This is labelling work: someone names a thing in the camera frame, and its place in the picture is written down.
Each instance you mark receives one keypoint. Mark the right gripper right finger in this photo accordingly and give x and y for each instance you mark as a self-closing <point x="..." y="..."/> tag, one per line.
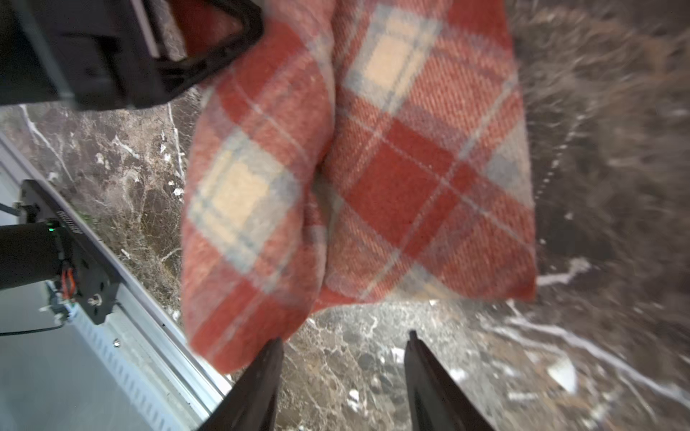
<point x="436" y="401"/>

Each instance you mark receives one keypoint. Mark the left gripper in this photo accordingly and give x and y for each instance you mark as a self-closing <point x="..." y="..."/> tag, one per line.
<point x="108" y="55"/>

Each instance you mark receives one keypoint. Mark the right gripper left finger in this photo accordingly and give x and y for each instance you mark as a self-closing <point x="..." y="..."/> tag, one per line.
<point x="252" y="403"/>

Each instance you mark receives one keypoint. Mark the red plaid skirt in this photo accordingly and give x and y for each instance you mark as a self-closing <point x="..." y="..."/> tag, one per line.
<point x="360" y="152"/>

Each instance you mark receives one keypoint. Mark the aluminium front rail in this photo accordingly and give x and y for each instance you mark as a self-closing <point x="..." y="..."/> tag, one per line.
<point x="141" y="374"/>

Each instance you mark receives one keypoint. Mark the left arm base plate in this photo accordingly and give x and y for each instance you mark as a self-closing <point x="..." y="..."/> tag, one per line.
<point x="86" y="275"/>

